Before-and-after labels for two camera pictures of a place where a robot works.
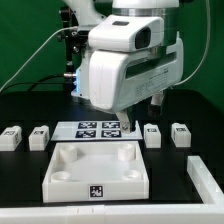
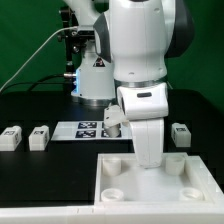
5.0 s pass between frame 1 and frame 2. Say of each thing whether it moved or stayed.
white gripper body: moved
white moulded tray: moved
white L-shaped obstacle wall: stayed
